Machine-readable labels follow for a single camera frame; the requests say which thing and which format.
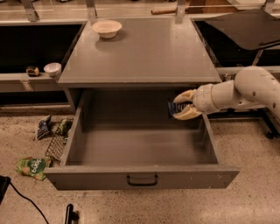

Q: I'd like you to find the black tray on stand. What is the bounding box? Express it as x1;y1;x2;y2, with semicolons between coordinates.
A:
195;9;280;67

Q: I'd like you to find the grey open top drawer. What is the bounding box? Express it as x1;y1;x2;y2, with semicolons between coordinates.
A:
45;89;239;190

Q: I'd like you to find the black wire rack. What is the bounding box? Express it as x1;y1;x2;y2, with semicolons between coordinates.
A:
45;133;68;162

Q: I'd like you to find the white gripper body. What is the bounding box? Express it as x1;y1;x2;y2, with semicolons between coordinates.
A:
192;84;219;115

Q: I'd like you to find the green snack bag by rack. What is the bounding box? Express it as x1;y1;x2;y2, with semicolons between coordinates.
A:
56;118;73;136

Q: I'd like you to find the black drawer handle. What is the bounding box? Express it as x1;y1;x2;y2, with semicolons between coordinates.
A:
126;175;158;187

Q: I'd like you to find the grey cabinet with counter top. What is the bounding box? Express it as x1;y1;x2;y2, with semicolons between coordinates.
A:
58;17;221;109

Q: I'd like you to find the black object on floor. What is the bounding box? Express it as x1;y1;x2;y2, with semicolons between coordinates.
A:
65;204;80;224

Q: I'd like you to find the small dark round object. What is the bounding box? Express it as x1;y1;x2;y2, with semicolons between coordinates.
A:
25;66;39;77

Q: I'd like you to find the dark blue rxbar wrapper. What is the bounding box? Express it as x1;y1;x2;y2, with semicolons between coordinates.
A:
167;101;186;116

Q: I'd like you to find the green snack pouch on floor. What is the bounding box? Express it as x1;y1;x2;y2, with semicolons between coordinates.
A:
16;157;52;181

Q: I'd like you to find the small white bowl on shelf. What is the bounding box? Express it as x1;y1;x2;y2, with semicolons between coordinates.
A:
44;62;61;77

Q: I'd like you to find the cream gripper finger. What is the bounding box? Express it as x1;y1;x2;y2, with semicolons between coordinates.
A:
173;105;201;121
173;89;196;103

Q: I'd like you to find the dark blue snack bag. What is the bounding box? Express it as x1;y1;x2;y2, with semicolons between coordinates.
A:
36;115;52;140

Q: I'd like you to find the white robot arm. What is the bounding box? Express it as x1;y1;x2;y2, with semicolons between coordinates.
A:
172;66;280;120

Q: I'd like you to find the cream paper bowl on counter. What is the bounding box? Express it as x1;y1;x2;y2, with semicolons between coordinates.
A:
92;20;122;39

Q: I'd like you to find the grey side shelf rail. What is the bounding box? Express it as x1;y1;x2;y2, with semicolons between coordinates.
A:
0;73;62;93

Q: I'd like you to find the black cable with plug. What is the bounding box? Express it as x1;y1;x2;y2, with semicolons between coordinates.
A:
0;174;51;224

